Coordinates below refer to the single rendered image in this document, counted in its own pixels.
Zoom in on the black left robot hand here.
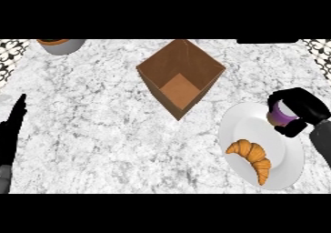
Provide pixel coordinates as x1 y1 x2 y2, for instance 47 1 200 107
0 93 28 168

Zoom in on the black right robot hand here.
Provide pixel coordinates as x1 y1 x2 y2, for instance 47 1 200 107
265 86 331 138

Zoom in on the purple can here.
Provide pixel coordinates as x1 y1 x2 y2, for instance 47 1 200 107
265 99 299 127

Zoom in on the white plate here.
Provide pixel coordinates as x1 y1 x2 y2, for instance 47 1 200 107
218 101 305 191

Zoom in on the brown cardboard box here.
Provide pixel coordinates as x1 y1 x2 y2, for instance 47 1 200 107
134 38 227 122

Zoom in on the orange croissant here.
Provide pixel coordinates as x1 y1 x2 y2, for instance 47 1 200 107
224 138 273 187

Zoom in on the grey pot with orange rim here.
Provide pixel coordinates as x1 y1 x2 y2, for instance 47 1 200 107
35 38 85 56

